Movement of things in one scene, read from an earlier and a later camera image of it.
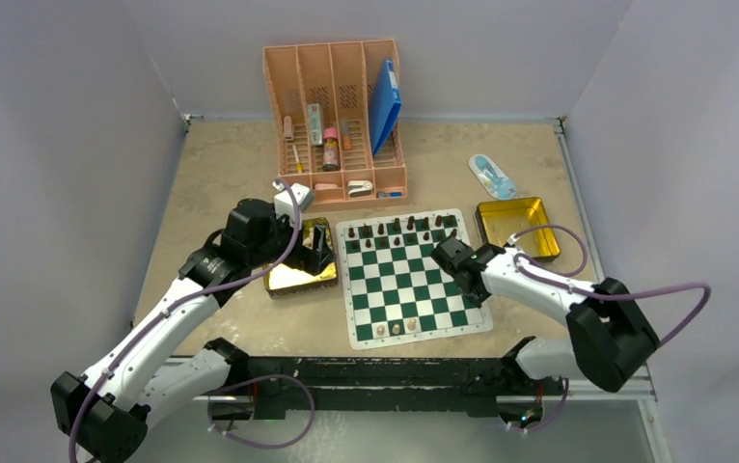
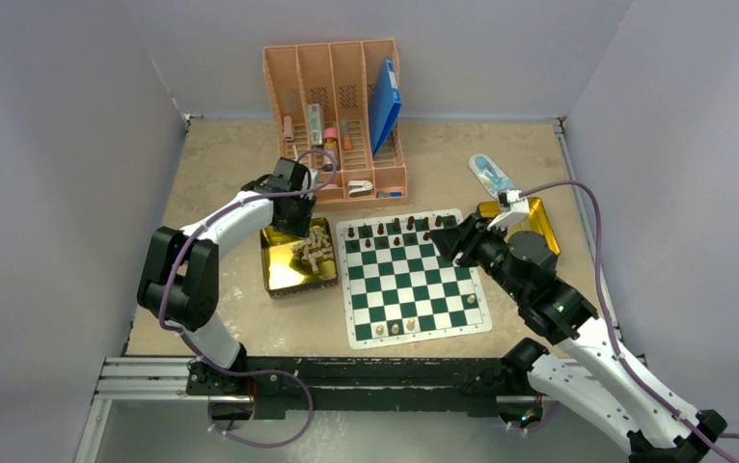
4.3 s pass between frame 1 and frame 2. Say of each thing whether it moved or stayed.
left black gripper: moved
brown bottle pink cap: stayed
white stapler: stayed
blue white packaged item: stayed
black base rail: stayed
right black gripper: moved
